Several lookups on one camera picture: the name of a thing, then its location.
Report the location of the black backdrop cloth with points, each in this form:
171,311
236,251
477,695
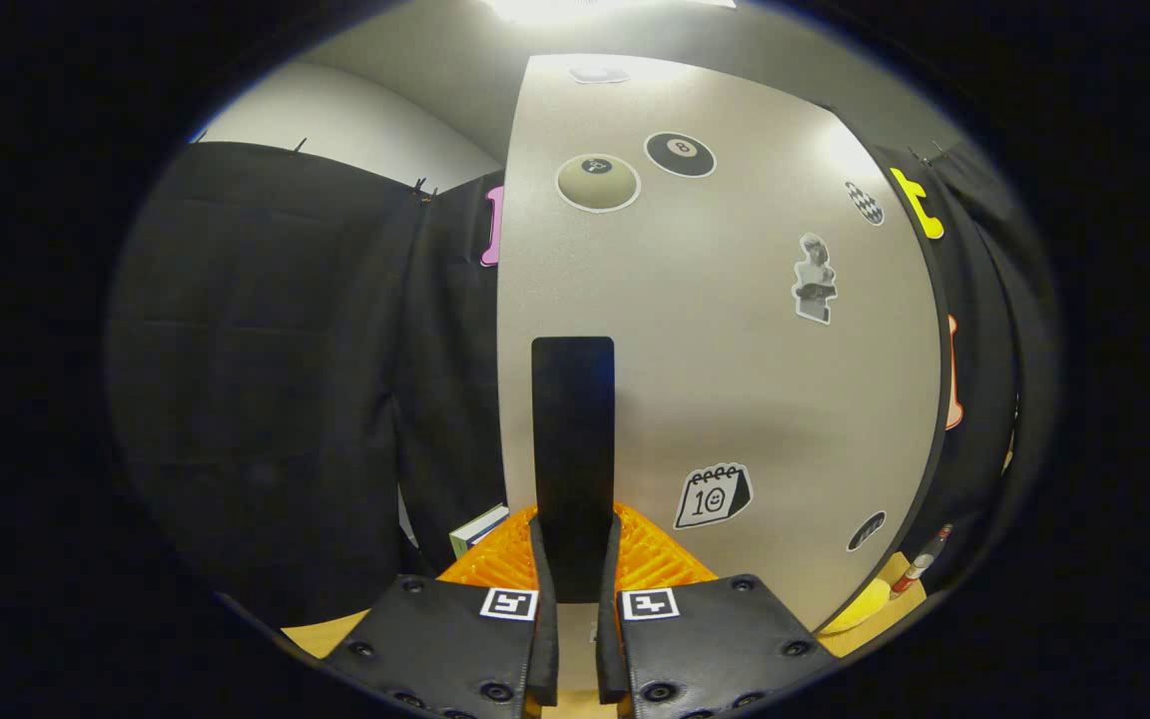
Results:
256,379

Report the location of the dark grey shoe cabinet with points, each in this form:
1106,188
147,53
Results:
937,469

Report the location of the yellow bumpy toy fruit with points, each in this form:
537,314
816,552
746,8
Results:
860,607

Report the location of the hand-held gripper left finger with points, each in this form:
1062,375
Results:
455,649

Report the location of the large ceiling light panel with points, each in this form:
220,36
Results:
575,8

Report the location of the small red grey bottle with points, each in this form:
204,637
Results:
919,564

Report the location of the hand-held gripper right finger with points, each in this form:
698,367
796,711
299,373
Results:
705,649

